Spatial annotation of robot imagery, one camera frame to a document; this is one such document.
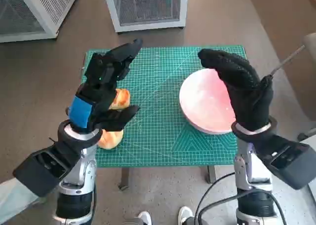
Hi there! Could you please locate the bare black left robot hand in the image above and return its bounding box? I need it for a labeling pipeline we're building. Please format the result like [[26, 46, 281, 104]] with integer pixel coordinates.
[[66, 39, 144, 135]]

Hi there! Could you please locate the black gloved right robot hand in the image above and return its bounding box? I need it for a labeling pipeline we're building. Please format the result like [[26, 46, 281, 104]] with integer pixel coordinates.
[[198, 48, 275, 132]]

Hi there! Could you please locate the round toy bread bun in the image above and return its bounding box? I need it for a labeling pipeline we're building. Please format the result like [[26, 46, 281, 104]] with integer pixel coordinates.
[[98, 129, 124, 150]]

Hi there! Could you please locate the long striped toy bread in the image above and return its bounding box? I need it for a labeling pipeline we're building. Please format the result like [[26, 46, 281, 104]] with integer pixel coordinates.
[[108, 88, 131, 111]]

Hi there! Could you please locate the pink bowl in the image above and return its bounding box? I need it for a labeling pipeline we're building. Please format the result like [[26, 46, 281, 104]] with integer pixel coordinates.
[[179, 69, 235, 135]]

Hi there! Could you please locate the grey metal rod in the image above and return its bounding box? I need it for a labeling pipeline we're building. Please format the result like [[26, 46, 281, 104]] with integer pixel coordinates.
[[270, 45, 306, 77]]

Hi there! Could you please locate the dark metal table leg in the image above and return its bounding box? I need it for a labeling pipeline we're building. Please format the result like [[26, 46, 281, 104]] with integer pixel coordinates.
[[206, 165, 217, 184], [118, 167, 130, 191]]

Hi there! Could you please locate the green cutting mat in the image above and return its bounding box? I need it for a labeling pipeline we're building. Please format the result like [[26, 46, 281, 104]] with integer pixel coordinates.
[[81, 45, 249, 168]]

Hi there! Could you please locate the wide white mesh cabinet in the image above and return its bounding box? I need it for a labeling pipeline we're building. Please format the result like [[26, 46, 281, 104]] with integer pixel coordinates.
[[0, 0, 79, 43]]

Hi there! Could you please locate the white left foot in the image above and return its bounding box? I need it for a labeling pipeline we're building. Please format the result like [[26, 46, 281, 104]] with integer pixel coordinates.
[[138, 211, 153, 225]]

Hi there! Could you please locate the white foot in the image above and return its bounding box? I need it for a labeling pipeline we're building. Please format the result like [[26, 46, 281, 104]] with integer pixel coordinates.
[[178, 206, 195, 225], [138, 211, 153, 225]]

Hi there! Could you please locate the narrow white mesh cabinet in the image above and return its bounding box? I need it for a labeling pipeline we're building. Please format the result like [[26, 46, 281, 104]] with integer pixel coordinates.
[[102, 0, 186, 33]]

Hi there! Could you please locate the white right foot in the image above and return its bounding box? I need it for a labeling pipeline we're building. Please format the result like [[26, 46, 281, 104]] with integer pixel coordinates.
[[178, 206, 195, 225]]

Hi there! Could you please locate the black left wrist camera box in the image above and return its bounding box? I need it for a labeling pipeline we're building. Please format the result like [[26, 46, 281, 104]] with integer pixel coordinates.
[[12, 144, 82, 198]]

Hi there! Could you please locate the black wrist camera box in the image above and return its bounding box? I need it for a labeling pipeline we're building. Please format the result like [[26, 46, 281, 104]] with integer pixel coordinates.
[[12, 144, 82, 198], [261, 135, 316, 190]]

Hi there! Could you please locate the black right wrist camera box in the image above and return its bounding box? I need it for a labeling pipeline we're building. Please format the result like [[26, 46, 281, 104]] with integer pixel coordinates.
[[261, 135, 316, 190]]

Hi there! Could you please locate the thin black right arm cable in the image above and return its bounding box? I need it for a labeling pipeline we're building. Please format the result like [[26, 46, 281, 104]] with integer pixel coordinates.
[[196, 172, 237, 225]]

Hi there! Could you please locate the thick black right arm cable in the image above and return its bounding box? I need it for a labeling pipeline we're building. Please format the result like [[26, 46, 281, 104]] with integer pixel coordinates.
[[201, 190, 281, 225]]

